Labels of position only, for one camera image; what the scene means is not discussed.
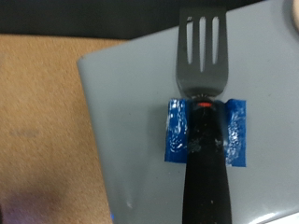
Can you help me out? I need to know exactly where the toast slice on oven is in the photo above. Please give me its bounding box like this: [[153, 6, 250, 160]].
[[291, 0, 299, 34]]

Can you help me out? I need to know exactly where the grey toaster oven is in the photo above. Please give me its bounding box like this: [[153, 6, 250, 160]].
[[76, 0, 299, 224]]

